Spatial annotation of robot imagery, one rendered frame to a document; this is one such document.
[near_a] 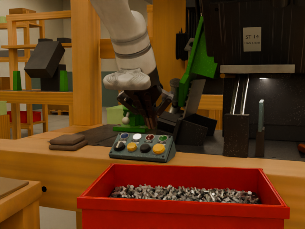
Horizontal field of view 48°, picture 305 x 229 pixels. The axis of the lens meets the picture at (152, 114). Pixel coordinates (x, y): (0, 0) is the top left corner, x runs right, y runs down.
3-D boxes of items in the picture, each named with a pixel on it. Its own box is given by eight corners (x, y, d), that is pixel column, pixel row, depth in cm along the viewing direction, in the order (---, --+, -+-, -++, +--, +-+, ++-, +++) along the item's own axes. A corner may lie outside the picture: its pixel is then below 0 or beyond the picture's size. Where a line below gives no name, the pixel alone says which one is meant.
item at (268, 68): (294, 78, 75) (295, 64, 74) (219, 78, 80) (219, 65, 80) (287, 77, 111) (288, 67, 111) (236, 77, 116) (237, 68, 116)
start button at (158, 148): (163, 155, 82) (162, 151, 81) (151, 154, 83) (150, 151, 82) (166, 146, 84) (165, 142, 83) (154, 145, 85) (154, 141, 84)
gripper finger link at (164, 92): (155, 87, 69) (149, 93, 71) (173, 101, 70) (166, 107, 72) (158, 80, 71) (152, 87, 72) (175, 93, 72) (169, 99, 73)
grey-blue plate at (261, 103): (263, 157, 87) (265, 102, 85) (254, 157, 88) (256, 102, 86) (264, 150, 96) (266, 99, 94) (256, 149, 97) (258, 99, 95)
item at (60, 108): (71, 115, 960) (71, 99, 955) (46, 114, 983) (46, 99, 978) (91, 111, 1075) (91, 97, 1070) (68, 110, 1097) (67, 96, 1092)
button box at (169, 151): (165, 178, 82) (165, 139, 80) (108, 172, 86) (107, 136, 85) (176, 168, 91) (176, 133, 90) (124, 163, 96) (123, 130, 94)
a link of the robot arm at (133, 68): (103, 90, 65) (93, 62, 61) (122, 57, 73) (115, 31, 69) (148, 91, 62) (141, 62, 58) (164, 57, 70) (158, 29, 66)
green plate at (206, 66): (208, 95, 99) (228, 22, 95) (181, 87, 101) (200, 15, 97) (214, 93, 110) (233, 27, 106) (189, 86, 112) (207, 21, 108)
